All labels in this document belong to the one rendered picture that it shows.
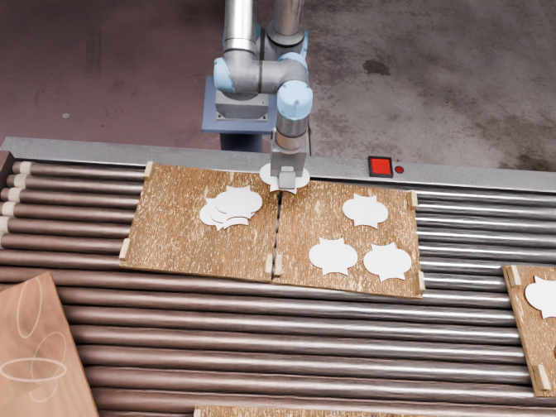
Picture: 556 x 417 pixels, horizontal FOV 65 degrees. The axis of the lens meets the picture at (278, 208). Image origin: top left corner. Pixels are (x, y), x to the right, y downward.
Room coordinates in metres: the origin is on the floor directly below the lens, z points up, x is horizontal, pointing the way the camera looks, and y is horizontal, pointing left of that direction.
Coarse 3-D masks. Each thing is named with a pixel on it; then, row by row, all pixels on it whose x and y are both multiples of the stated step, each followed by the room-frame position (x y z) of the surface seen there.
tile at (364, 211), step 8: (352, 200) 0.74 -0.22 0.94; (360, 200) 0.75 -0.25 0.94; (368, 200) 0.75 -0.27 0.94; (344, 208) 0.71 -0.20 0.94; (352, 208) 0.71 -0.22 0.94; (360, 208) 0.72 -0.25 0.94; (368, 208) 0.72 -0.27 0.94; (376, 208) 0.72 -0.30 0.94; (384, 208) 0.73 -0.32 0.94; (352, 216) 0.69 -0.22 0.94; (360, 216) 0.69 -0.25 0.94; (368, 216) 0.69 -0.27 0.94; (376, 216) 0.70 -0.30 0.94; (384, 216) 0.70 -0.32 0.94; (360, 224) 0.66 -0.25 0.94; (368, 224) 0.66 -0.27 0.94; (376, 224) 0.67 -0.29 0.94
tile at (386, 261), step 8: (376, 248) 0.59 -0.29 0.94; (384, 248) 0.59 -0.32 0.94; (392, 248) 0.59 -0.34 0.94; (368, 256) 0.56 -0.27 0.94; (376, 256) 0.56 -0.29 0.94; (384, 256) 0.57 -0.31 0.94; (392, 256) 0.57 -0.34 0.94; (400, 256) 0.57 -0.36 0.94; (408, 256) 0.57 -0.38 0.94; (368, 264) 0.54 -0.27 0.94; (376, 264) 0.54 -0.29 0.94; (384, 264) 0.54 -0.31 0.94; (392, 264) 0.55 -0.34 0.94; (400, 264) 0.55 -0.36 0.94; (408, 264) 0.55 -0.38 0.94; (376, 272) 0.51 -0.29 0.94; (384, 272) 0.52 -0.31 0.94; (392, 272) 0.52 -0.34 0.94; (400, 272) 0.52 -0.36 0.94
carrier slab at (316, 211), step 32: (320, 192) 0.76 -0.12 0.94; (352, 192) 0.78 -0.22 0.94; (384, 192) 0.79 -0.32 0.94; (288, 224) 0.64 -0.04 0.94; (320, 224) 0.65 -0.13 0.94; (352, 224) 0.66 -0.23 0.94; (384, 224) 0.68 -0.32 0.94; (288, 256) 0.53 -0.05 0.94; (416, 256) 0.58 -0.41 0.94; (320, 288) 0.45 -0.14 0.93; (352, 288) 0.46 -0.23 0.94; (384, 288) 0.47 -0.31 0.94
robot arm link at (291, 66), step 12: (264, 60) 0.82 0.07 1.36; (288, 60) 0.83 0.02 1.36; (300, 60) 0.83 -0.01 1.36; (264, 72) 0.78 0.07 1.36; (276, 72) 0.78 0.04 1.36; (288, 72) 0.79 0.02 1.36; (300, 72) 0.79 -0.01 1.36; (264, 84) 0.76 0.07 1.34; (276, 84) 0.77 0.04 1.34; (276, 96) 0.75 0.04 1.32
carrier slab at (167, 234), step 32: (160, 192) 0.69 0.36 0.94; (192, 192) 0.70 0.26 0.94; (256, 192) 0.73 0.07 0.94; (160, 224) 0.58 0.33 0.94; (192, 224) 0.60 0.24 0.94; (256, 224) 0.62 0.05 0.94; (128, 256) 0.47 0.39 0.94; (160, 256) 0.48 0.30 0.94; (192, 256) 0.50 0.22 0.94; (224, 256) 0.51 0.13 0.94; (256, 256) 0.52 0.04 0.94
